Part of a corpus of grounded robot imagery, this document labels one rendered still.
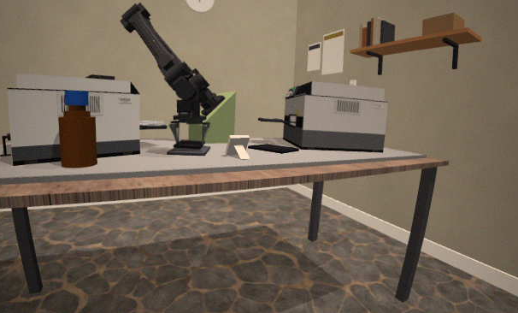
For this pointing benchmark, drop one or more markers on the white multiwell plate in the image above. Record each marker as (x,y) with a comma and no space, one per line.
(151,123)

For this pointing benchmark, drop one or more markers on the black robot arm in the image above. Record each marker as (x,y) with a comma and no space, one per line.
(178,72)

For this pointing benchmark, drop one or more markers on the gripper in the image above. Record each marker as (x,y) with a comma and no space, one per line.
(175,125)

